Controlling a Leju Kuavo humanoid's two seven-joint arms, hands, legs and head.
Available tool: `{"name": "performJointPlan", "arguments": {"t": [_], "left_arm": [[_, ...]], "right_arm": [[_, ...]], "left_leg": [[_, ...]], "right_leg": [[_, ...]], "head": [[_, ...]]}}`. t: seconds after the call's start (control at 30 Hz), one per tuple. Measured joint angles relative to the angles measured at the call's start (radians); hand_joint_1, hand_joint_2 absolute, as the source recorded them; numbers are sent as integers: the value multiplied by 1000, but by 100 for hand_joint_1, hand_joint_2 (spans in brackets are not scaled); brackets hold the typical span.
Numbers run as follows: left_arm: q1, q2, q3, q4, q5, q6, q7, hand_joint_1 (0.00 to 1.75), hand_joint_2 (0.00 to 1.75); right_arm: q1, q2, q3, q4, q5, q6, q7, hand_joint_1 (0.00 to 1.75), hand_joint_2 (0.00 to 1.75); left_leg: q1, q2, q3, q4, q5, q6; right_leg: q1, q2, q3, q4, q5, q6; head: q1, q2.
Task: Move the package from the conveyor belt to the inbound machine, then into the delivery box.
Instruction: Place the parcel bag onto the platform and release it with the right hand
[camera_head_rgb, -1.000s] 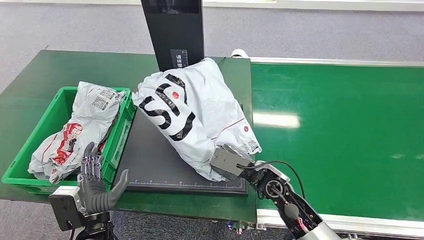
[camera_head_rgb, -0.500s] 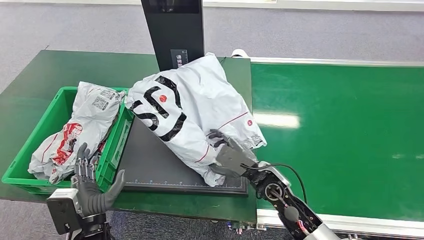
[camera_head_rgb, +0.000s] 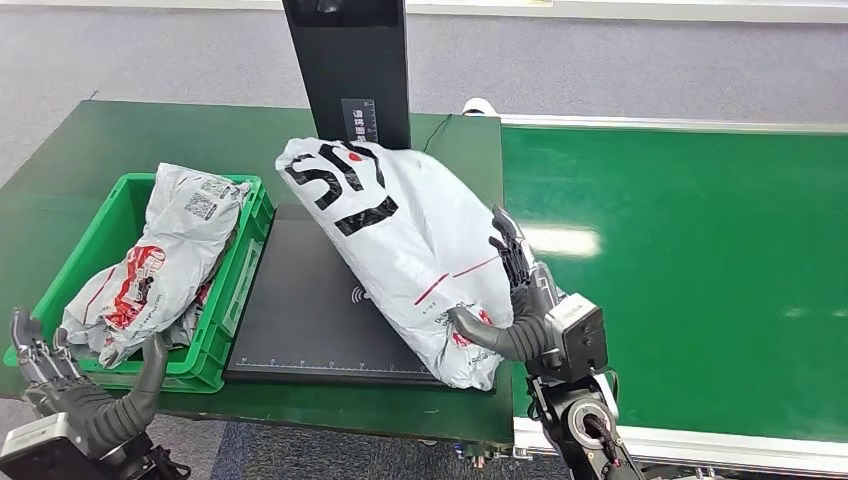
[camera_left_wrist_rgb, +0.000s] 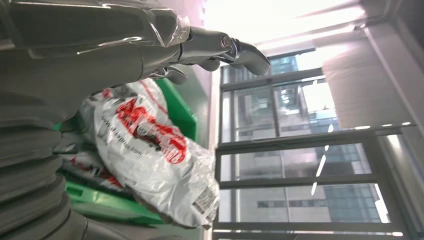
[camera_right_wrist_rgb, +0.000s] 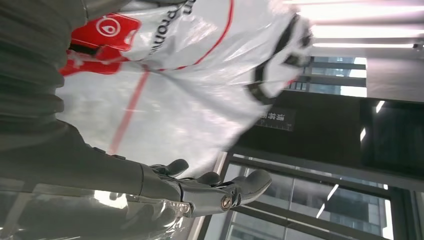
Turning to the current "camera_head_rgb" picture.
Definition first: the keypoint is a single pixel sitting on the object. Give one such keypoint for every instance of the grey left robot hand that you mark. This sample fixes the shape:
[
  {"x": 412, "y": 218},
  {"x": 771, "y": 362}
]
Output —
[{"x": 86, "y": 411}]

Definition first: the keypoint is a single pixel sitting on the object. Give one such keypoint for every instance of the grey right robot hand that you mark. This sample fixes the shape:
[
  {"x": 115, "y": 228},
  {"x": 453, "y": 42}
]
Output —
[{"x": 530, "y": 318}]

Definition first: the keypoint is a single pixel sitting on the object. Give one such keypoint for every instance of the large white package black letters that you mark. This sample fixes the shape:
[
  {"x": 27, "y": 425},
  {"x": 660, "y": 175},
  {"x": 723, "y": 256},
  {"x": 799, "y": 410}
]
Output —
[{"x": 397, "y": 252}]

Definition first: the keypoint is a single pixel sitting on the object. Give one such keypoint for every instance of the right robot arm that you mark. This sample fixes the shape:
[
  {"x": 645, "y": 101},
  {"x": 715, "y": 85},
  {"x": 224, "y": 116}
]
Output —
[{"x": 586, "y": 430}]

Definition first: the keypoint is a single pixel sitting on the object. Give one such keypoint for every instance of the green conveyor belt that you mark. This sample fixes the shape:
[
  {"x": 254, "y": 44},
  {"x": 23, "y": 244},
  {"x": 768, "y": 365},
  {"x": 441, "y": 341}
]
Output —
[{"x": 696, "y": 265}]

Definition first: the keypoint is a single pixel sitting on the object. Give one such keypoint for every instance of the white package with red print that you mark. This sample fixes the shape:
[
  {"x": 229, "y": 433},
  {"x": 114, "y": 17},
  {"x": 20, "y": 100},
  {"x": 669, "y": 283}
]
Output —
[{"x": 172, "y": 252}]

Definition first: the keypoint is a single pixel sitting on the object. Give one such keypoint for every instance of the black inbound machine platform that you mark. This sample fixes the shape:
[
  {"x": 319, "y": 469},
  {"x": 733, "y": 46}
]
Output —
[{"x": 298, "y": 318}]

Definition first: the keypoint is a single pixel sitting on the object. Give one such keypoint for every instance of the green plastic crate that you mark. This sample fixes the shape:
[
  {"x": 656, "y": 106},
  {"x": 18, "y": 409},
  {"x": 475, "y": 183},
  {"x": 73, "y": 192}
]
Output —
[{"x": 238, "y": 285}]

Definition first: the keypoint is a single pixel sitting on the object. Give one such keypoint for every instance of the white tape roll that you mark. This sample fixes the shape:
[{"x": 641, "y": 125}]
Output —
[{"x": 476, "y": 106}]

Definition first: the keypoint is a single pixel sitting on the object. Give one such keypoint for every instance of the yellow and black column label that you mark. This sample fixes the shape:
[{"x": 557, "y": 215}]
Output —
[{"x": 360, "y": 119}]

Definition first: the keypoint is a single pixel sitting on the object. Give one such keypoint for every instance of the dark green table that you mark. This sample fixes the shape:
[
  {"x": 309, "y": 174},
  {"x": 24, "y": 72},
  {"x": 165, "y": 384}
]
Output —
[{"x": 79, "y": 146}]

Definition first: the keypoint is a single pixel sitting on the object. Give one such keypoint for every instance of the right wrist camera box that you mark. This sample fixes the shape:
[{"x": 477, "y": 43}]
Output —
[{"x": 580, "y": 338}]

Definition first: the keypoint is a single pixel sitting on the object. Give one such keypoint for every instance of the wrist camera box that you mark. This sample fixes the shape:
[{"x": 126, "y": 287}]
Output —
[
  {"x": 580, "y": 338},
  {"x": 40, "y": 450}
]

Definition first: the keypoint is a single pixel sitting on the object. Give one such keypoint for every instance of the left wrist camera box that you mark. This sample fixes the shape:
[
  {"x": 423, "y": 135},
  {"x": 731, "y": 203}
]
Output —
[{"x": 40, "y": 450}]

